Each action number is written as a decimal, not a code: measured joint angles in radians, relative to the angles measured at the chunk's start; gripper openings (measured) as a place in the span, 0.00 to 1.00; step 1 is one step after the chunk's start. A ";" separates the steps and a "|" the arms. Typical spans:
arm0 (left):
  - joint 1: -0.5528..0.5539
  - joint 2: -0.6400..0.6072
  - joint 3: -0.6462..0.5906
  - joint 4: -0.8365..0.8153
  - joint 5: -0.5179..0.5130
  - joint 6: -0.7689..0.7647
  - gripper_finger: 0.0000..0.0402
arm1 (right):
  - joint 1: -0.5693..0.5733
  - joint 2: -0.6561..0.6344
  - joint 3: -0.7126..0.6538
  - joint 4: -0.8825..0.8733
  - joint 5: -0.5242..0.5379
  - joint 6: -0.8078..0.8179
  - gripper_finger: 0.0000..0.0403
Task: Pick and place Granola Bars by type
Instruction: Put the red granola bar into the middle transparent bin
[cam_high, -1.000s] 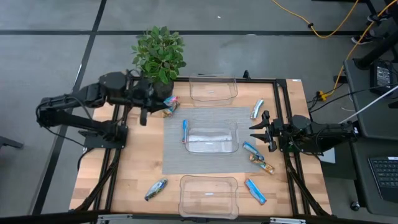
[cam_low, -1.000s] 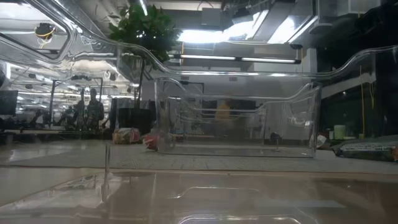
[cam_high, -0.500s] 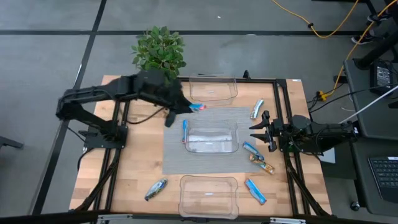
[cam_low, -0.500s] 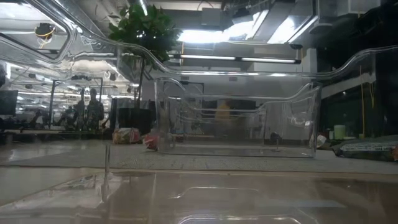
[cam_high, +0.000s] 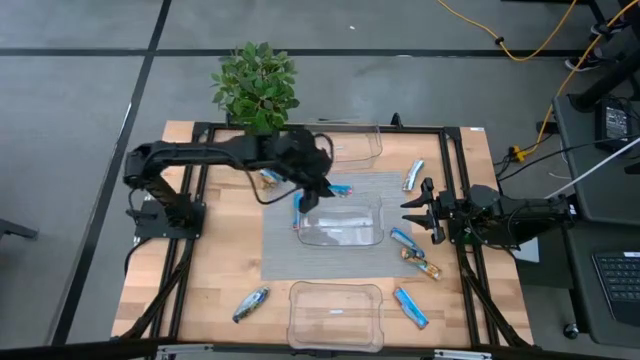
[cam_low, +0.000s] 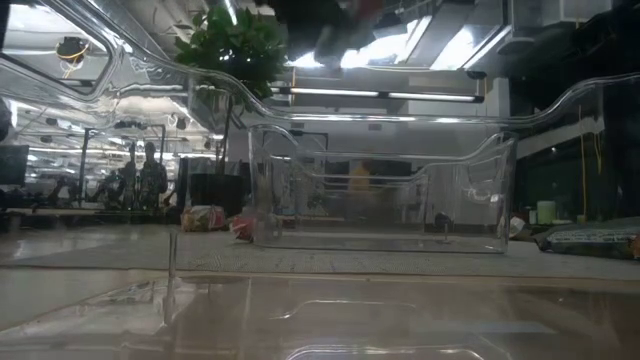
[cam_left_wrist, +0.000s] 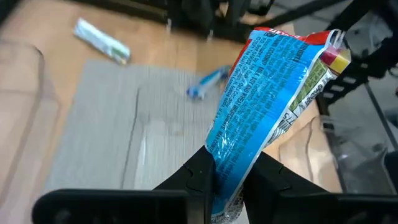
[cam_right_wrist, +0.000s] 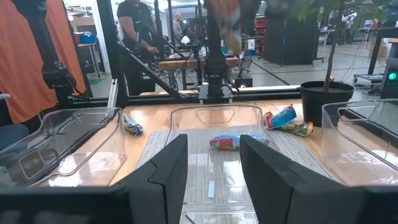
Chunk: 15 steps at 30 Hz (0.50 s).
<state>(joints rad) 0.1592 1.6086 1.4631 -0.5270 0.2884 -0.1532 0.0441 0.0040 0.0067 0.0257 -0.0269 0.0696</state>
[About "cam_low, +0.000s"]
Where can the blue red granola bar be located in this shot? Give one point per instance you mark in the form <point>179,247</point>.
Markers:
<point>245,227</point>

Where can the green oatmeal raisin granola bar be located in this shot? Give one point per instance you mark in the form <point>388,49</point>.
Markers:
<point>590,240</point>

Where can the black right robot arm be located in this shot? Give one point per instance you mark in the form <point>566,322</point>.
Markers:
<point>615,50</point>

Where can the green plant in black pot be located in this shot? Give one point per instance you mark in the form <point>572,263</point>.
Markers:
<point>235,45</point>

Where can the long black ceiling lamp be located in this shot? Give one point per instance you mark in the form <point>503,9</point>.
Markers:
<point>380,94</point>

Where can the clear plastic bin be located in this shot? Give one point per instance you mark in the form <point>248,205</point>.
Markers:
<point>370,210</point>
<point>380,240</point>
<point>320,320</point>

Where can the person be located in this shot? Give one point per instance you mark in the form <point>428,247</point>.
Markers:
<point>152,177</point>
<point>128,180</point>

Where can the pale cylindrical container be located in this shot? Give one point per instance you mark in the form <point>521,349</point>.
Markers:
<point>546,212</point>

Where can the black monitor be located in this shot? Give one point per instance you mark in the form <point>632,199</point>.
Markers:
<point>12,165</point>

